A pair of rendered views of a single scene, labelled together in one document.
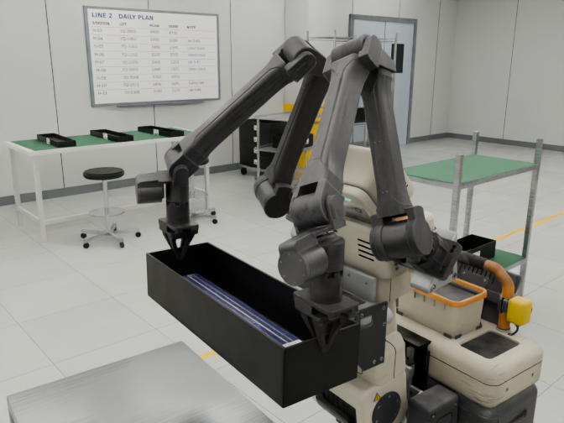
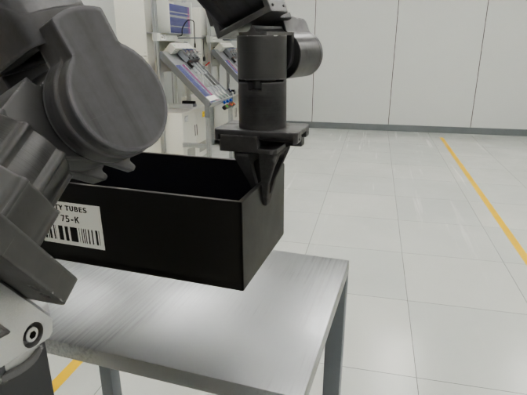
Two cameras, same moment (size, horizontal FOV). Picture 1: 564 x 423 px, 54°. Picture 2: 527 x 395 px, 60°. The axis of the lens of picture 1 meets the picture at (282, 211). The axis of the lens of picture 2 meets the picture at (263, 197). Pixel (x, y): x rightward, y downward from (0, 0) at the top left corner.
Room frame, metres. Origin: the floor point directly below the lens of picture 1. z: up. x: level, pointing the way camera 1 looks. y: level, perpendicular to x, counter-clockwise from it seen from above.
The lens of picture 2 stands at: (1.78, -0.06, 1.26)
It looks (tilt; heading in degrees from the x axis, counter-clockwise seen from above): 18 degrees down; 144
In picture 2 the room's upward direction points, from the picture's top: straight up
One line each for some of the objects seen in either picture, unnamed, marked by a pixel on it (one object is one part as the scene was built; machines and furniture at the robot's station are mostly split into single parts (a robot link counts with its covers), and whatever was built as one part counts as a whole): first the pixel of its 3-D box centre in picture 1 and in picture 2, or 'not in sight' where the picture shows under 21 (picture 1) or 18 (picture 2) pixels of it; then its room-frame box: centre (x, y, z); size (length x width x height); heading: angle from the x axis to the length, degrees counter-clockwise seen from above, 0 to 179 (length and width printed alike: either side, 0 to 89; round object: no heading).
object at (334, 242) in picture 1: (325, 253); not in sight; (0.87, -0.07, 1.25); 0.07 x 0.06 x 0.07; 142
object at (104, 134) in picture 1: (111, 135); not in sight; (5.36, 1.65, 0.83); 0.62 x 0.16 x 0.06; 41
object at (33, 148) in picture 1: (116, 177); not in sight; (5.39, 1.65, 0.40); 1.80 x 0.75 x 0.80; 131
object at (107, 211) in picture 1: (107, 206); not in sight; (4.62, 1.50, 0.31); 0.53 x 0.50 x 0.62; 131
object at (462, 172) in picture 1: (460, 232); not in sight; (3.19, -1.08, 0.55); 0.91 x 0.46 x 1.10; 131
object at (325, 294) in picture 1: (326, 287); not in sight; (0.87, -0.07, 1.19); 0.10 x 0.07 x 0.07; 36
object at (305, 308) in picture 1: (321, 324); not in sight; (0.88, -0.07, 1.12); 0.07 x 0.07 x 0.09; 36
